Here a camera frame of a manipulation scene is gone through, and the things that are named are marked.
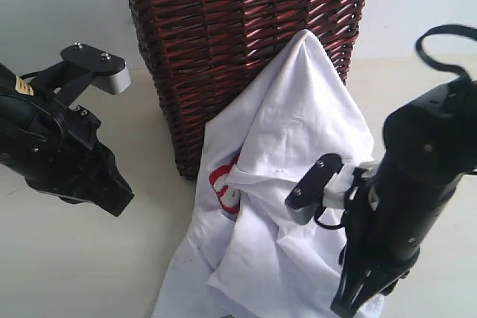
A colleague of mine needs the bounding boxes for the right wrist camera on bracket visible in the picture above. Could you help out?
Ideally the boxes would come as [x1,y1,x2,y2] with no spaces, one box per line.
[285,153,377,225]

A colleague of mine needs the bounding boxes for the dark brown wicker basket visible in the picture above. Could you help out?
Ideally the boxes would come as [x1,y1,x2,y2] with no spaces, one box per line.
[128,0,365,179]

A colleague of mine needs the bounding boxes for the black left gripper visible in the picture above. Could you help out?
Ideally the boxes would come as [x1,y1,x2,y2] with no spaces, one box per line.
[1,63,134,217]

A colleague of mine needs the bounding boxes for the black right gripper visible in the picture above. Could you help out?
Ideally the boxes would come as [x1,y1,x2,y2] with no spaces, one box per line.
[330,83,476,311]

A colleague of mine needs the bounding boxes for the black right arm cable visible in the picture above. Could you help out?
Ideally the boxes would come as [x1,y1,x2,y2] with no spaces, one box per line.
[414,24,477,84]

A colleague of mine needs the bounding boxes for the white t-shirt with red lettering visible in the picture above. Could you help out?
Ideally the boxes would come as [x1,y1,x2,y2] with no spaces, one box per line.
[154,30,373,317]

